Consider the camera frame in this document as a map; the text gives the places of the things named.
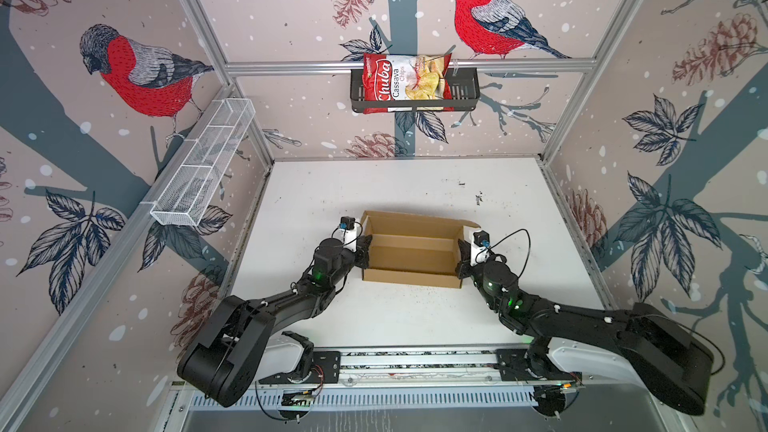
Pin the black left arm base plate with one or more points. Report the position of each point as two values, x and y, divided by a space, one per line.
324 367

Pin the red cassava chips bag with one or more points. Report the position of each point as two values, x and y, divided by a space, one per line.
405 77

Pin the black wire wall basket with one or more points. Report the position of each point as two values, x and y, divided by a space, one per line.
461 82

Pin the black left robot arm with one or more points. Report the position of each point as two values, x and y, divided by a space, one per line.
222 359

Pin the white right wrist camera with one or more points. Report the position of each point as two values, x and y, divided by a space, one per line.
480 243

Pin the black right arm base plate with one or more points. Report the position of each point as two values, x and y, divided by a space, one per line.
522 365

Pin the aluminium front rail frame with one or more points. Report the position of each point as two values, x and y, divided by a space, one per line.
432 378

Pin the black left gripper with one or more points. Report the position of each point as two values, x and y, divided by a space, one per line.
361 251

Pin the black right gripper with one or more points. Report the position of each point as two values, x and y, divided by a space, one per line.
464 265

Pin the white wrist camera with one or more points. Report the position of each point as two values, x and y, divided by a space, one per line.
480 243
351 229

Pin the brown cardboard paper box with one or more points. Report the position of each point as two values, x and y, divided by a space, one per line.
417 250

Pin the white mesh wall shelf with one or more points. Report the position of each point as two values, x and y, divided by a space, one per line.
193 185

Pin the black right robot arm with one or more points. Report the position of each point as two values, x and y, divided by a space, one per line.
669 361

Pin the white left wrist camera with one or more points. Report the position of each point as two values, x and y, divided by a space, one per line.
351 229

